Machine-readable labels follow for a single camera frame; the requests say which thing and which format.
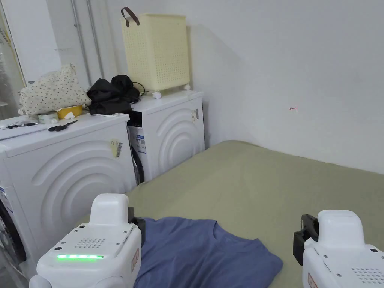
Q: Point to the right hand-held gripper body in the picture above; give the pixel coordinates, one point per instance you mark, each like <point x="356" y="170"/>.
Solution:
<point x="339" y="258"/>

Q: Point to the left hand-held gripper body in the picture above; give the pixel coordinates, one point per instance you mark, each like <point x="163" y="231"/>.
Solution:
<point x="90" y="249"/>

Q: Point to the white washing machine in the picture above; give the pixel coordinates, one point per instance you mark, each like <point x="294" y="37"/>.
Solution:
<point x="69" y="180"/>
<point x="177" y="132"/>

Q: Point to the blue shirt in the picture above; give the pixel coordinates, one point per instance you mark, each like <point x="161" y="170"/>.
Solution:
<point x="195" y="255"/>

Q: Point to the bed with pale green sheet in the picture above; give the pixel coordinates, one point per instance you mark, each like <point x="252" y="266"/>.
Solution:
<point x="255" y="186"/>

